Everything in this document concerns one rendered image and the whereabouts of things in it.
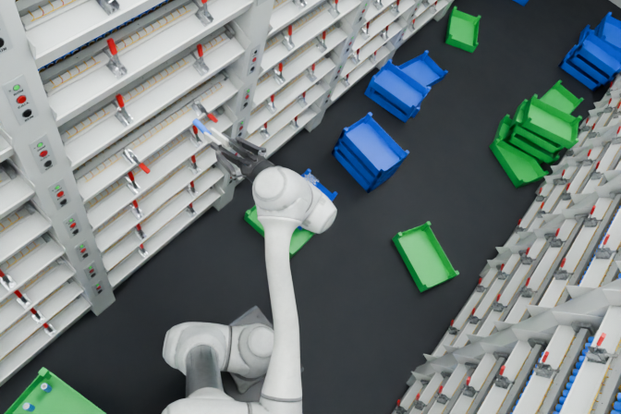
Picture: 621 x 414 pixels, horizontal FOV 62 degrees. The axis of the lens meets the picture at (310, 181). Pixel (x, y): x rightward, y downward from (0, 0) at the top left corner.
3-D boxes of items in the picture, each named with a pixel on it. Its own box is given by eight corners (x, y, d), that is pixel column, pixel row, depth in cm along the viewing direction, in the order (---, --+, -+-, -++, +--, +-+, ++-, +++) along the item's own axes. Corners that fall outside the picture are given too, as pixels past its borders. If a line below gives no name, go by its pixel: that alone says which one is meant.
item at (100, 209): (229, 127, 189) (242, 114, 177) (91, 233, 159) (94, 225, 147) (193, 84, 187) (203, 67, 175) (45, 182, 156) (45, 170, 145)
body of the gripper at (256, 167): (280, 160, 136) (255, 142, 140) (258, 178, 132) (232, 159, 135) (279, 177, 142) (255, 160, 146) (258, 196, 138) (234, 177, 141)
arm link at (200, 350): (222, 363, 188) (161, 359, 183) (229, 319, 189) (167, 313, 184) (247, 484, 114) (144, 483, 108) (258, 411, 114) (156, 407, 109)
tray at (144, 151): (234, 95, 173) (244, 83, 165) (81, 206, 143) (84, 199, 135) (195, 48, 171) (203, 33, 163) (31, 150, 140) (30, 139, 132)
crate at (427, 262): (452, 278, 259) (459, 273, 252) (420, 292, 251) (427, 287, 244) (423, 226, 270) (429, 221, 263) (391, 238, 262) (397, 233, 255)
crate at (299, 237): (315, 233, 254) (319, 226, 247) (288, 261, 244) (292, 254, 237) (271, 193, 259) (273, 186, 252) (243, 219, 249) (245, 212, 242)
